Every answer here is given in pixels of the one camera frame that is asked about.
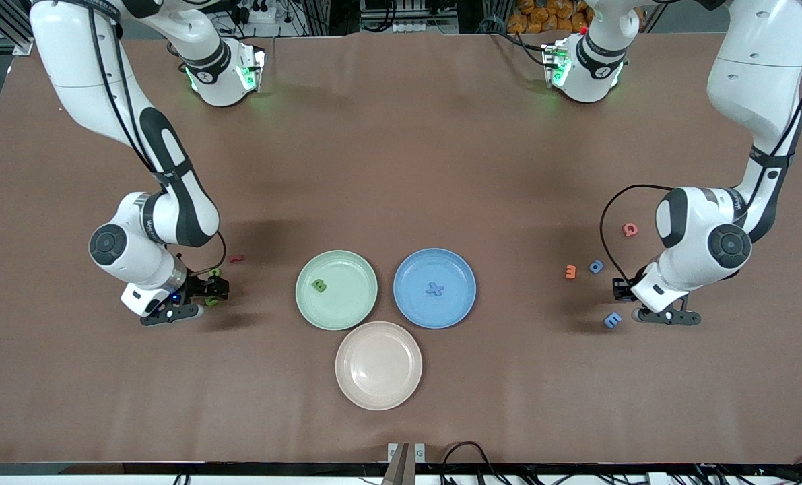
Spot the light green plate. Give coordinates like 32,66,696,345
295,250,379,331

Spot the beige plate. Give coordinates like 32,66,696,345
335,321,423,411

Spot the blue plate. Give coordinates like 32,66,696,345
393,248,477,330

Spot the brown table mat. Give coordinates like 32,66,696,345
0,34,802,465

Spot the white power strip with plugs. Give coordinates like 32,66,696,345
229,0,277,25

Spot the bag of orange items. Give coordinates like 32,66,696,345
508,0,591,33

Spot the long white power strip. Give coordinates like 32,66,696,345
393,20,457,34

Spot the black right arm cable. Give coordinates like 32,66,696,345
88,0,228,277

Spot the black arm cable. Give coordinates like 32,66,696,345
600,0,802,284
88,0,228,277

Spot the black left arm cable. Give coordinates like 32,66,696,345
600,0,802,284

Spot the black looped cable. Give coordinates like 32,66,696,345
440,441,509,485

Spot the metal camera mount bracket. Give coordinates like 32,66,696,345
387,443,427,485

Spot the black base cable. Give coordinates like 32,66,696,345
485,17,549,67

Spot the aluminium frame profile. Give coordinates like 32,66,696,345
0,0,35,56

